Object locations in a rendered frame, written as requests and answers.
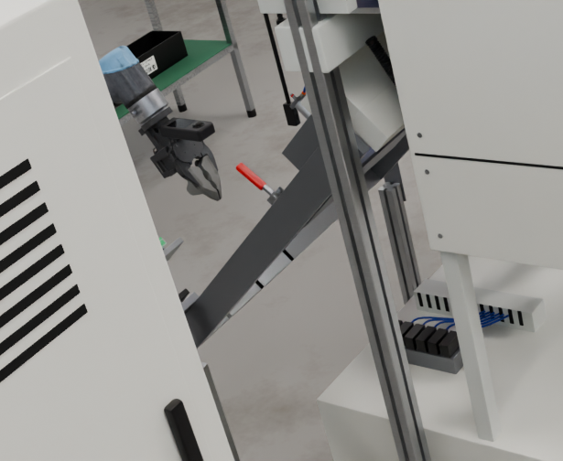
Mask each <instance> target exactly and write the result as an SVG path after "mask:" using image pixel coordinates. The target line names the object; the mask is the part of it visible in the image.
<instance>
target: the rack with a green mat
mask: <svg viewBox="0 0 563 461"><path fill-rule="evenodd" d="M215 2H216V5H217V8H218V12H219V15H220V19H221V21H222V27H223V31H224V34H225V37H226V40H194V39H183V40H184V43H185V47H186V50H187V52H188V56H187V57H186V58H184V59H182V60H180V61H179V62H177V63H176V64H174V65H173V66H171V67H170V68H168V69H167V70H165V71H163V72H162V73H160V74H159V75H157V76H156V77H155V78H153V79H152V81H153V82H154V83H155V85H156V86H157V87H158V89H159V90H160V91H161V93H162V94H163V96H164V97H165V96H166V95H168V94H169V93H171V92H172V91H173V94H174V97H175V100H176V103H177V106H178V109H179V112H180V113H182V112H185V111H187V110H188V109H187V106H186V103H185V100H184V97H183V94H182V91H181V88H180V86H181V85H182V84H184V83H185V82H187V81H188V80H190V79H192V78H193V77H195V76H196V75H197V74H199V73H200V72H202V71H203V70H205V69H207V68H208V67H209V66H210V65H212V64H213V63H215V62H216V61H218V60H219V59H221V58H223V57H224V56H226V55H227V54H228V53H230V54H231V57H232V61H233V66H234V70H235V73H236V77H237V80H238V83H239V86H240V90H241V93H242V96H243V100H244V106H245V109H246V112H247V115H248V117H249V118H252V117H255V116H256V111H255V107H254V102H253V98H252V95H251V92H250V88H249V85H248V81H247V78H246V75H245V71H244V65H243V62H242V59H241V55H240V52H239V49H238V45H237V41H236V38H235V35H234V32H233V26H232V22H231V19H230V16H229V12H228V9H227V5H226V2H225V0H215ZM145 3H146V9H147V12H148V14H149V17H150V20H151V24H152V27H153V29H154V30H161V31H163V28H162V26H161V23H160V20H159V16H158V13H157V9H156V5H155V2H154V0H145ZM115 112H116V115H117V118H118V121H119V123H120V125H121V126H122V125H123V124H125V123H127V122H128V121H130V120H131V119H133V118H134V117H133V116H132V115H131V113H130V112H129V111H128V110H127V109H126V108H125V106H124V105H123V104H121V105H120V106H119V107H117V108H116V109H115Z"/></svg>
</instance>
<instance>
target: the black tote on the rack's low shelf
mask: <svg viewBox="0 0 563 461"><path fill-rule="evenodd" d="M127 47H128V48H129V49H130V51H131V52H132V53H133V55H134V56H135V57H136V58H137V59H138V60H139V63H140V64H141V66H142V67H143V68H144V70H145V71H146V73H147V74H148V76H149V77H150V79H151V80H152V79H153V78H155V77H156V76H157V75H159V74H160V73H162V72H163V71H165V70H167V69H168V68H170V67H171V66H173V65H174V64H176V63H177V62H179V61H180V60H182V59H184V58H186V57H187V56H188V52H187V50H186V47H185V43H184V40H183V37H182V34H181V31H161V30H152V31H150V32H148V33H147V34H145V35H143V36H142V37H141V38H139V39H137V40H136V41H134V42H132V43H131V44H129V45H127Z"/></svg>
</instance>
